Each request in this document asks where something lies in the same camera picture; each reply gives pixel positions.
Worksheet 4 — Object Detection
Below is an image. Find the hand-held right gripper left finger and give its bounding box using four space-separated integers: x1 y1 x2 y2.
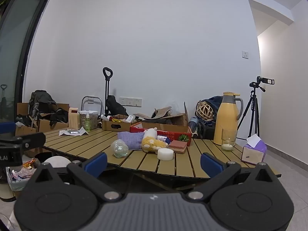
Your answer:
26 152 122 202

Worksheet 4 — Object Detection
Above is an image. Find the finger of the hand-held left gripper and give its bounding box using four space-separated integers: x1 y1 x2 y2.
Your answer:
0 122 15 135
0 132 46 150

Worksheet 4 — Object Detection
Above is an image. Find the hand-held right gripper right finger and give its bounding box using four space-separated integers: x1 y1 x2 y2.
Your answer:
188 152 278 202

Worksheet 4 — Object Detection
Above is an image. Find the pink sponge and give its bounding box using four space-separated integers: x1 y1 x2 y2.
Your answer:
168 140 188 154

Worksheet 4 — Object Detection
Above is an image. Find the purple towel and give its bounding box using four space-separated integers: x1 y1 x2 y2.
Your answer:
117 131 145 150

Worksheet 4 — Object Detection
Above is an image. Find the white round sponge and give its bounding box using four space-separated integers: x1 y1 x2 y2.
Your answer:
157 148 174 161

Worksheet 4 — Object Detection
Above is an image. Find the black bucket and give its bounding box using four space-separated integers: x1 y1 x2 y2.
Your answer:
35 152 54 164

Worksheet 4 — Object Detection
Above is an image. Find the clear crumpled plastic ball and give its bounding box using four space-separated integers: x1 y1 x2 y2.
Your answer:
111 140 129 159

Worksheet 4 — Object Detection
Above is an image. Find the trash bin with wrappers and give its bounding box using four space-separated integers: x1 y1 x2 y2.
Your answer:
6 158 40 199

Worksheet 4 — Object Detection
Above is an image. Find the clear drinking glass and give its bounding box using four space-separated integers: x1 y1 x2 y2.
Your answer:
221 128 238 152

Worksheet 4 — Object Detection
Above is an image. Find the black backpack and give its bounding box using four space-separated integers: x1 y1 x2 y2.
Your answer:
196 119 217 140

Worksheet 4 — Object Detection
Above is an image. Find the white round lid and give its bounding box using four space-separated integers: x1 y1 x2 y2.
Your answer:
43 156 73 170

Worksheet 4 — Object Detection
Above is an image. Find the black clothes pile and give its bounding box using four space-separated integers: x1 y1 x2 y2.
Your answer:
49 108 69 126

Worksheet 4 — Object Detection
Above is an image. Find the grey hiking backpack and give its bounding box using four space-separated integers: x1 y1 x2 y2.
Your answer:
27 90 58 128

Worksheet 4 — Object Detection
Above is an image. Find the clear packet with papers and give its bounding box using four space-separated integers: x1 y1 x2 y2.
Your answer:
59 127 90 136

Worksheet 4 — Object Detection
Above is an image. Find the green spray bottle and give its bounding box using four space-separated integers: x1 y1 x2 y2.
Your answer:
84 111 91 132

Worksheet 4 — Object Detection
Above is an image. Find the purple tissue pack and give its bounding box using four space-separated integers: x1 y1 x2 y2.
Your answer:
241 134 268 165

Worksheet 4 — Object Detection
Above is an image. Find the clear storage jar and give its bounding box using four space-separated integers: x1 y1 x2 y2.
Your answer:
79 110 99 131

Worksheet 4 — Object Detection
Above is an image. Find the tall wooden box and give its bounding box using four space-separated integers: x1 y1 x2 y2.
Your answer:
68 107 81 130

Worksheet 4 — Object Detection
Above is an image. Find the yellow thermos jug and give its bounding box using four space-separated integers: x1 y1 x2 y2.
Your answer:
213 92 244 146

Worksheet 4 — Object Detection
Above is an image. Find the woven rattan ball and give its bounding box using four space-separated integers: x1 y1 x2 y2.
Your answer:
196 101 215 121

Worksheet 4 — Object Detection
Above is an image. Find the large brown cardboard box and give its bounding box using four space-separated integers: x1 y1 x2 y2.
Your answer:
138 101 189 128

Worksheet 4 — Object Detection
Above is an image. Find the yellow and white plush toy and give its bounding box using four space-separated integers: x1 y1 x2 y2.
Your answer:
141 127 169 153

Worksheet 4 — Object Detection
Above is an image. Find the black bag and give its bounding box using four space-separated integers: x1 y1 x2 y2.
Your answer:
106 95 129 117

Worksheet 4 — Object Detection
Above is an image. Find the dark blue cloth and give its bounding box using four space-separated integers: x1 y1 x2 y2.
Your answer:
198 95 224 124

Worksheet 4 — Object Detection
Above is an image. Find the black tripod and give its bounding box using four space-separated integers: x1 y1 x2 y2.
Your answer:
237 82 266 140

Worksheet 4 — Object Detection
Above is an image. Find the dark framed glass door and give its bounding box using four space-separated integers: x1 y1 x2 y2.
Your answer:
0 0 51 128

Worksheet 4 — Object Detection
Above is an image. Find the small cardboard box with handle hole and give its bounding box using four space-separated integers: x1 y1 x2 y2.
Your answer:
101 114 139 132

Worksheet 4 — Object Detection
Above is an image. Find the white metal frame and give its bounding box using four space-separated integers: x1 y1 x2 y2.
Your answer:
81 96 103 120

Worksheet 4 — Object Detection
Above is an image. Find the black trolley handle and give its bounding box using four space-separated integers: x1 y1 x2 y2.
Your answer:
102 67 114 117

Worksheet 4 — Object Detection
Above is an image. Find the white wall socket row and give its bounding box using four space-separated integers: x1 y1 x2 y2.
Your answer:
119 97 143 107

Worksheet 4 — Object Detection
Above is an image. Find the black camcorder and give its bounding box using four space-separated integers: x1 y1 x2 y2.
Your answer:
256 76 275 85

